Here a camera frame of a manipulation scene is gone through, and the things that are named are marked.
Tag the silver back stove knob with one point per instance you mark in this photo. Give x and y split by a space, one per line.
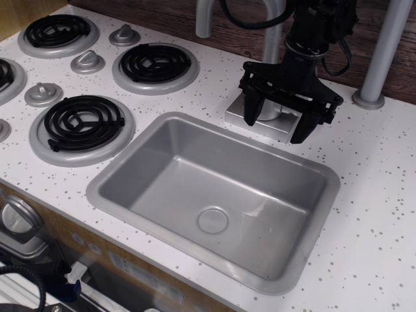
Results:
124 36

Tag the silver faucet lever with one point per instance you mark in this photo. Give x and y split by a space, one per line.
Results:
271 110

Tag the black front stove burner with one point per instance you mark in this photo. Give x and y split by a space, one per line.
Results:
81 131

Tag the silver oven door handle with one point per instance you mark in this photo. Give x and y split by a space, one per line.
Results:
31 250

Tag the silver left edge knob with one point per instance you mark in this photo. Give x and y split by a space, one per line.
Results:
5 130

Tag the grey vertical support pole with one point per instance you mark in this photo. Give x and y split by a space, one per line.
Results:
370 96

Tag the silver oven dial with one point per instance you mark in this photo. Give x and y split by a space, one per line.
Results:
19 220

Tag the silver middle stove knob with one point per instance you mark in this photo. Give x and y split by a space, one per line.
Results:
87 63

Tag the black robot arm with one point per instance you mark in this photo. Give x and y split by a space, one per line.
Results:
316 25

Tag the black middle stove burner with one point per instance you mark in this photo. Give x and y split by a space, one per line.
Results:
155 69

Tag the grey toy sink basin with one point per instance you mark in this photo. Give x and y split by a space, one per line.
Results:
251 211

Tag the black stove burner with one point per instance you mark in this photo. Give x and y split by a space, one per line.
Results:
81 131
155 69
58 36

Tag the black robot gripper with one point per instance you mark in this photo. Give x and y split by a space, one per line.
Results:
292 83

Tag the silver front stove knob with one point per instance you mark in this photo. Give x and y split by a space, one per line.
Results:
43 95

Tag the black back stove burner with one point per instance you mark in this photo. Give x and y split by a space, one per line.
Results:
58 36

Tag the silver stove knob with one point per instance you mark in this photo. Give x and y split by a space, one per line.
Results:
43 95
124 36
87 63

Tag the black left edge burner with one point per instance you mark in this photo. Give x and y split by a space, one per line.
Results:
13 80

